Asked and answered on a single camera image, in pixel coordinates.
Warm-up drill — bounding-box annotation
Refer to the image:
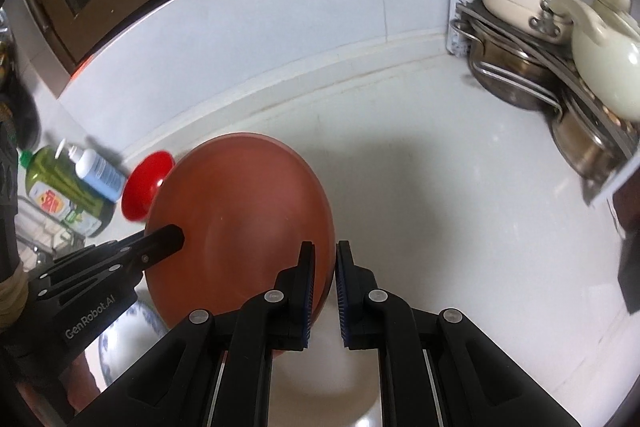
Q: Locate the cream kettle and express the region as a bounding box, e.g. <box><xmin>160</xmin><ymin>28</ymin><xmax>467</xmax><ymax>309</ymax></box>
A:
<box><xmin>552</xmin><ymin>0</ymin><xmax>640</xmax><ymax>122</ymax></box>

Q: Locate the green dish soap bottle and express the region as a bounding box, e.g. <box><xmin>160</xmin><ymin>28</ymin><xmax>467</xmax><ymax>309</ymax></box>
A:
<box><xmin>19</xmin><ymin>146</ymin><xmax>115</xmax><ymax>237</ymax></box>

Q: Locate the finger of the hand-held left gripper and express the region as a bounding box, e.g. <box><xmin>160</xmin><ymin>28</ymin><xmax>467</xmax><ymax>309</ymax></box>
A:
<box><xmin>27</xmin><ymin>224</ymin><xmax>186</xmax><ymax>303</ymax></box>

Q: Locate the reddish pink bowl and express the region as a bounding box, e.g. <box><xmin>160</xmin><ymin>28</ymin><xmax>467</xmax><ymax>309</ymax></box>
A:
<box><xmin>145</xmin><ymin>133</ymin><xmax>336</xmax><ymax>350</ymax></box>

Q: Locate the white pump bottle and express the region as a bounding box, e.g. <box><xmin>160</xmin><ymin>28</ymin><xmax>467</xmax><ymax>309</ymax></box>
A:
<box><xmin>56</xmin><ymin>139</ymin><xmax>127</xmax><ymax>202</ymax></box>

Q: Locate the black knife block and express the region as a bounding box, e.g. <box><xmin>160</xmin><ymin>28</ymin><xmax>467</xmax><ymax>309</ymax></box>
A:
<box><xmin>616</xmin><ymin>242</ymin><xmax>640</xmax><ymax>314</ymax></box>

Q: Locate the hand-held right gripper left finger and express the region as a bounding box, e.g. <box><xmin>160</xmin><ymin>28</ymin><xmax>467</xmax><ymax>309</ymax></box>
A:
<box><xmin>102</xmin><ymin>241</ymin><xmax>317</xmax><ymax>427</ymax></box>

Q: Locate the beaded wooden mat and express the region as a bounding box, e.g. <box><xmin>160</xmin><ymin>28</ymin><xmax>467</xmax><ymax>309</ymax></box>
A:
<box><xmin>595</xmin><ymin>102</ymin><xmax>640</xmax><ymax>142</ymax></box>

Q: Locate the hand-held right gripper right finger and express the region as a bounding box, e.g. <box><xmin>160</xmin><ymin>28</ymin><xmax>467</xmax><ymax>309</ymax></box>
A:
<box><xmin>335</xmin><ymin>241</ymin><xmax>583</xmax><ymax>427</ymax></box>

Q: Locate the glass jar of chili sauce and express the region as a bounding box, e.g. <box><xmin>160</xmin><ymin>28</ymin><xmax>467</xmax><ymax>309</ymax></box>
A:
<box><xmin>607</xmin><ymin>181</ymin><xmax>640</xmax><ymax>240</ymax></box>

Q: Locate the blue floral white plate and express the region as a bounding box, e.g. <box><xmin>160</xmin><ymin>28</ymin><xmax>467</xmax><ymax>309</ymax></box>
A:
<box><xmin>97</xmin><ymin>301</ymin><xmax>168</xmax><ymax>390</ymax></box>

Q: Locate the steel pot with long handle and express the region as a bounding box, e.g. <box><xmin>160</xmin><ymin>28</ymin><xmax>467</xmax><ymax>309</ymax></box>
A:
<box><xmin>451</xmin><ymin>19</ymin><xmax>563</xmax><ymax>112</ymax></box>

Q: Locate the white kitchen rack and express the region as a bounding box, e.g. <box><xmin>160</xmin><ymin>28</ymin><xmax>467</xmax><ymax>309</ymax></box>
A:
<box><xmin>450</xmin><ymin>0</ymin><xmax>640</xmax><ymax>208</ymax></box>

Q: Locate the person's left hand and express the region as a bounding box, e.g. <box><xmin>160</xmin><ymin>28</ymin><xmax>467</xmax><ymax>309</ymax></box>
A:
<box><xmin>65</xmin><ymin>349</ymin><xmax>108</xmax><ymax>413</ymax></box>

